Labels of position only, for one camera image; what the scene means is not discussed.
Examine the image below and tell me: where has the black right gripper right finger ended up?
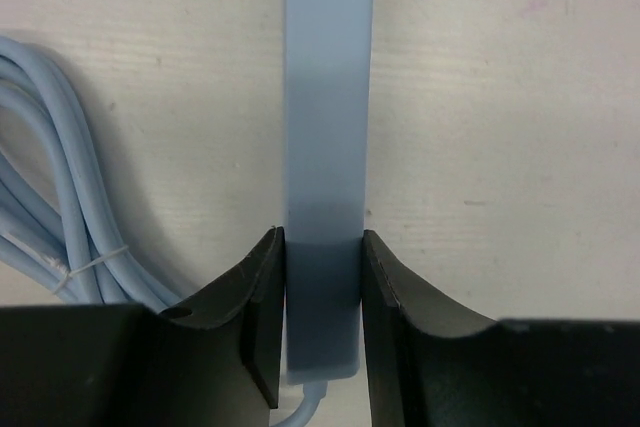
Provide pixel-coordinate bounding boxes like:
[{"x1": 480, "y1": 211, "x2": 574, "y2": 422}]
[{"x1": 361, "y1": 230, "x2": 639, "y2": 426}]

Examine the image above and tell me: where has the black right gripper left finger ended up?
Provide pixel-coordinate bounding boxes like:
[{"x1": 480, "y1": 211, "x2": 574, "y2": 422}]
[{"x1": 1, "y1": 228, "x2": 284, "y2": 426}]

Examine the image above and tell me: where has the light blue power strip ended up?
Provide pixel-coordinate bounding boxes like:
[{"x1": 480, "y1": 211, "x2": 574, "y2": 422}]
[{"x1": 284, "y1": 0, "x2": 373, "y2": 384}]

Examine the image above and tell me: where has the light blue coiled cable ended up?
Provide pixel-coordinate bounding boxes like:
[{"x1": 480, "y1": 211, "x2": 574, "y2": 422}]
[{"x1": 0, "y1": 34, "x2": 329, "y2": 427}]

